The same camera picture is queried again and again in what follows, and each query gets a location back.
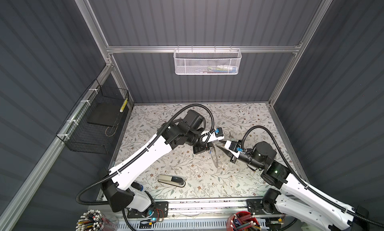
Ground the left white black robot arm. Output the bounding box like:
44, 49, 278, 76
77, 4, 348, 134
102, 110, 224, 216

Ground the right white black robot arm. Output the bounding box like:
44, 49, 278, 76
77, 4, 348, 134
222, 140, 370, 231

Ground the grey black stapler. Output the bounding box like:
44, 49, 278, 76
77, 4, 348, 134
158, 175, 186, 188

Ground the red pencil cup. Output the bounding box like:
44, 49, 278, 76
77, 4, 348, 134
226, 211, 262, 231

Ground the yellow marker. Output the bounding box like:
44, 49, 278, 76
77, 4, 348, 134
119, 98, 128, 113

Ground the black foam pad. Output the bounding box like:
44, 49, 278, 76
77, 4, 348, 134
87, 103, 121, 127

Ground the clear pencil jar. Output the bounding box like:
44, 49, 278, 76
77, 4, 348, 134
75, 210, 119, 231

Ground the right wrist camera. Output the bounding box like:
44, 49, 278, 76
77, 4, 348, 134
224, 140, 244, 158

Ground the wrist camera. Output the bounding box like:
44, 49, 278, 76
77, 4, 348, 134
224, 140, 244, 158
201, 127, 224, 143

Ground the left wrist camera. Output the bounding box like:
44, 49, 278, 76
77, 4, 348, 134
201, 127, 224, 143

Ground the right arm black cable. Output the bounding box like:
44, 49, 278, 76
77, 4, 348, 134
240, 125, 384, 229

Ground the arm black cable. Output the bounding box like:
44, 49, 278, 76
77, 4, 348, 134
240, 125, 384, 229
75, 103, 215, 206

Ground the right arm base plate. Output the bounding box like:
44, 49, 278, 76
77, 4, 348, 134
246, 198, 282, 216

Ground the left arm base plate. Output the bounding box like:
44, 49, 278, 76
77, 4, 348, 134
126, 202, 169, 219

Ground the white wire mesh basket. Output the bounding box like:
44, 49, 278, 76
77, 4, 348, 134
173, 48, 242, 75

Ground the black wire basket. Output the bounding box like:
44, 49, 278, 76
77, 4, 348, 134
57, 81, 130, 154

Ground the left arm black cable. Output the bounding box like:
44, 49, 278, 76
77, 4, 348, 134
75, 103, 215, 206

